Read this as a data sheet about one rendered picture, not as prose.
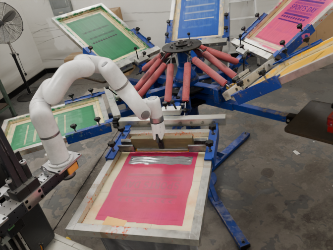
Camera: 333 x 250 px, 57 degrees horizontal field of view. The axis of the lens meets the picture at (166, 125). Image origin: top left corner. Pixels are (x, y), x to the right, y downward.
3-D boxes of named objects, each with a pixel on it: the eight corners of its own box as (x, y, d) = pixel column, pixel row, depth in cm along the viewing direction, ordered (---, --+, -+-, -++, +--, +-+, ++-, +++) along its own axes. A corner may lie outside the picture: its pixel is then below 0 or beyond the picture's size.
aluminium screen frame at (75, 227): (199, 246, 118) (198, 239, 117) (67, 234, 134) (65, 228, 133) (217, 134, 183) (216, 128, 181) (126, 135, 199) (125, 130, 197)
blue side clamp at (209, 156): (214, 168, 158) (213, 157, 155) (204, 168, 160) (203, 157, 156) (219, 136, 183) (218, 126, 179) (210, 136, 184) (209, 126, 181)
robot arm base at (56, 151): (38, 164, 152) (26, 138, 145) (57, 150, 161) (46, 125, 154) (60, 170, 145) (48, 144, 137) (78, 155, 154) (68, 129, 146)
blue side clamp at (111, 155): (116, 166, 174) (112, 156, 170) (107, 166, 175) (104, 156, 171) (132, 137, 198) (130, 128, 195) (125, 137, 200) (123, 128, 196)
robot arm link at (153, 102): (133, 107, 152) (128, 100, 160) (138, 125, 157) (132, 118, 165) (161, 97, 156) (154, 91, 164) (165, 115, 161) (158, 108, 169)
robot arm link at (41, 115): (39, 143, 139) (26, 112, 131) (38, 131, 150) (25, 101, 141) (61, 136, 141) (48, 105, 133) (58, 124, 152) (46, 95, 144)
